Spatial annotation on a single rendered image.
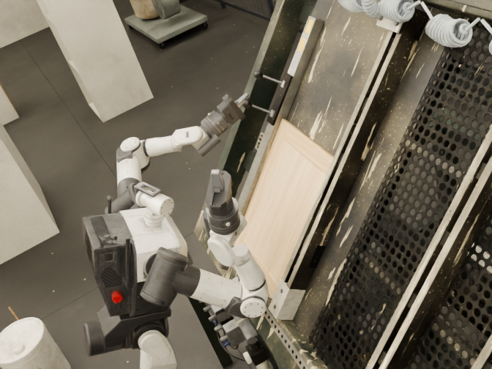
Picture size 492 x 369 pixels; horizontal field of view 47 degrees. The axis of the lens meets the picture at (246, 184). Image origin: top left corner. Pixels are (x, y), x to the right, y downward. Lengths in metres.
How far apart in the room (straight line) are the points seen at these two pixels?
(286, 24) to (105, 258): 1.18
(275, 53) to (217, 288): 1.06
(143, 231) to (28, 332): 1.67
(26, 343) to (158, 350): 1.36
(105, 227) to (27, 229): 2.77
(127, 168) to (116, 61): 3.77
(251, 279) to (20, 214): 3.05
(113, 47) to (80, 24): 0.39
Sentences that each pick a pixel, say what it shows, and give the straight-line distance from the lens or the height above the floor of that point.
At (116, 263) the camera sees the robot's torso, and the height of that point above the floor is 1.34.
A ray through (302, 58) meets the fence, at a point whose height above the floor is 1.52.
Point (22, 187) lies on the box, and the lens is 4.46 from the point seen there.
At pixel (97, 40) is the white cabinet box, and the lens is 5.80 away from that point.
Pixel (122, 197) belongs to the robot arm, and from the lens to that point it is 2.06.
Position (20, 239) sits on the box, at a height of 0.11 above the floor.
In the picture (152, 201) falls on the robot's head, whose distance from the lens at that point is 1.81.
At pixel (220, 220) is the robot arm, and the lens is 1.51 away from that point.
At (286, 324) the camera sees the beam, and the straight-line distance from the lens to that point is 2.00.
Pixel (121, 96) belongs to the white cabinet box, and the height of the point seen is 0.17.
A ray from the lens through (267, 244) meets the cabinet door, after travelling 2.16.
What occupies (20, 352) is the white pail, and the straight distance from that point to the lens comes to 3.31.
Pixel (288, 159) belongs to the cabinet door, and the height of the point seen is 1.24.
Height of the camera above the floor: 2.41
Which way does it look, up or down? 34 degrees down
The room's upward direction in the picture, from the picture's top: 19 degrees counter-clockwise
